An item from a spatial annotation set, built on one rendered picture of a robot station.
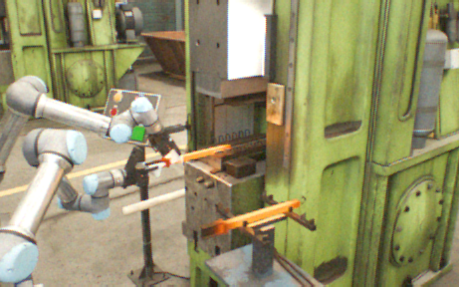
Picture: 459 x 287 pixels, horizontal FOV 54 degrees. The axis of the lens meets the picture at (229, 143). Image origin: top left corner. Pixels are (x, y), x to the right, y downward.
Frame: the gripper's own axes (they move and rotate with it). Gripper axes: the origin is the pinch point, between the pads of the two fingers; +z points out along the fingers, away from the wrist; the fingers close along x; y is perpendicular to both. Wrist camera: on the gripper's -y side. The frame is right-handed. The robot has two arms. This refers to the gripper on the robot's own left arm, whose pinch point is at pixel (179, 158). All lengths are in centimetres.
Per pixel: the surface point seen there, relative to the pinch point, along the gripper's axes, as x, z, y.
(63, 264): -105, 73, 73
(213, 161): 1.5, 13.5, -13.1
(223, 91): 7.7, -17.0, -31.7
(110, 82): -465, 134, -122
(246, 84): 7.6, -11.7, -44.3
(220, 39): 7, -38, -42
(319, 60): 47, -23, -55
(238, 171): 19.5, 13.4, -13.9
